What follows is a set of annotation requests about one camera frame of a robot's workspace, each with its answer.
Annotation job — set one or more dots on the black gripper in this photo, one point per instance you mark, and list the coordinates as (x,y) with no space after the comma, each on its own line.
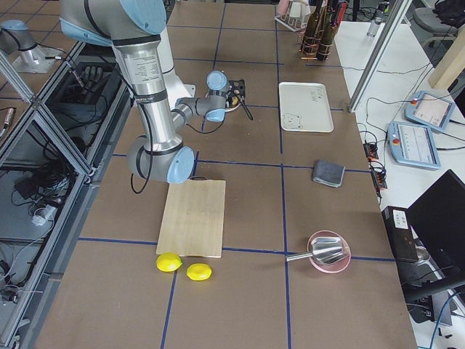
(246,110)

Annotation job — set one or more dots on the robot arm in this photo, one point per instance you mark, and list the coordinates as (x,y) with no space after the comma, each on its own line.
(16,37)
(136,32)

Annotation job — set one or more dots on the cream bear tray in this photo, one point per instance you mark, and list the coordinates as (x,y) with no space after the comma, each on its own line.
(304,107)

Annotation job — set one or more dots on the white round plate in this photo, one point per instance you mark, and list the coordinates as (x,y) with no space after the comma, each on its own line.
(232,106)

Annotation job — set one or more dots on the dark green wine bottle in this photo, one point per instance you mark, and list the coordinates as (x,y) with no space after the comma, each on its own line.
(331,25)
(317,19)

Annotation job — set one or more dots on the light pink cup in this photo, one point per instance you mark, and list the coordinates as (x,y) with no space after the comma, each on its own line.
(282,7)

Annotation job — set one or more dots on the grey folded cloth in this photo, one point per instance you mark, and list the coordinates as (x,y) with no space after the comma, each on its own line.
(328,173)

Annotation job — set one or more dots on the wooden cutting board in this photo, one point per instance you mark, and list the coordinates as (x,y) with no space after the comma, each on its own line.
(193,219)

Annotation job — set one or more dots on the blue teach pendant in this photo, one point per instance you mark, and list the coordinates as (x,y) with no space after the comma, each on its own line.
(413,145)
(430,110)

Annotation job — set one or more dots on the metal scoop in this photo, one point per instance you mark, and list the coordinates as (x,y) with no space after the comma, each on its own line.
(324,250)

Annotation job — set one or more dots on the yellow lemon half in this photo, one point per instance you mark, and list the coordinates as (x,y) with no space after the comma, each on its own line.
(199,271)

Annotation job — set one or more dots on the whole yellow lemon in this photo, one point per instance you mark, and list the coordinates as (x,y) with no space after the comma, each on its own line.
(168,262)

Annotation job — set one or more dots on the pink bowl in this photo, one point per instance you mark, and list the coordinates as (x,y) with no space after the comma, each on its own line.
(336,267)

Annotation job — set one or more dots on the black monitor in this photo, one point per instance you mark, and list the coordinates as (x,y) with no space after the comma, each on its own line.
(437,217)

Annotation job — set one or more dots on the copper wire bottle rack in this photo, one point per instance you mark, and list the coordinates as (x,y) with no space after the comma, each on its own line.
(313,48)

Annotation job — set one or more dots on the white wire cup rack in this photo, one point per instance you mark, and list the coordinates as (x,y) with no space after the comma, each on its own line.
(296,17)

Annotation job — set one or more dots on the aluminium frame post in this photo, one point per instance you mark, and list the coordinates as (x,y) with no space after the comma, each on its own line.
(398,12)

